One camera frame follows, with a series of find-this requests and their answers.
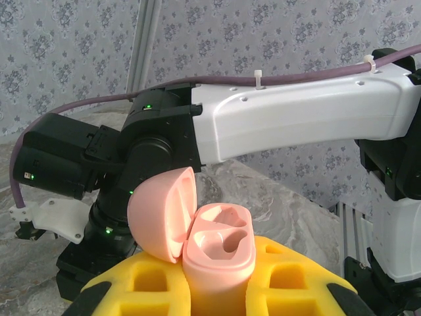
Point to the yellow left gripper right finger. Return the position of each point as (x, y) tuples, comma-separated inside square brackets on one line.
[(296, 283)]

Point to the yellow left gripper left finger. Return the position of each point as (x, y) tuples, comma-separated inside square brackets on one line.
[(144, 289)]

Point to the pink earbud charging case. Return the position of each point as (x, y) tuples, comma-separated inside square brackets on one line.
[(217, 283)]

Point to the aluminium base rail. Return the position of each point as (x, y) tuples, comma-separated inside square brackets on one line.
[(353, 230)]

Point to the aluminium corner post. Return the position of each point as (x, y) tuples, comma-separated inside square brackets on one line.
[(143, 49)]

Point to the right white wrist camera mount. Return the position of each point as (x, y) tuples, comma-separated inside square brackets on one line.
[(49, 214)]

